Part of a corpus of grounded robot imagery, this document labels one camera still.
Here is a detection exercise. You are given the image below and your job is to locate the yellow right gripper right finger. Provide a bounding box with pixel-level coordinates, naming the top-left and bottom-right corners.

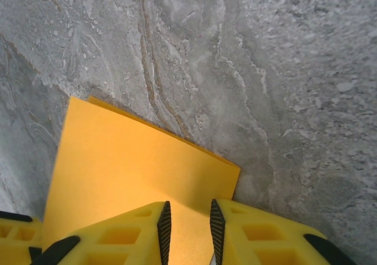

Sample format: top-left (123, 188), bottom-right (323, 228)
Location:
top-left (209, 198), bottom-right (359, 265)

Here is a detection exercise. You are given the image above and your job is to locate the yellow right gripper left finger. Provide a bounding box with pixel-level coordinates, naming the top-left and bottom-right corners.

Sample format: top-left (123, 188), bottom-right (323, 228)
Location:
top-left (38, 200), bottom-right (172, 265)

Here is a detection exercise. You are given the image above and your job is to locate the orange paper sheet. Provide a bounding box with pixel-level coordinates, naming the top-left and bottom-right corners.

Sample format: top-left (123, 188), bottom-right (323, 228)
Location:
top-left (41, 96), bottom-right (242, 265)

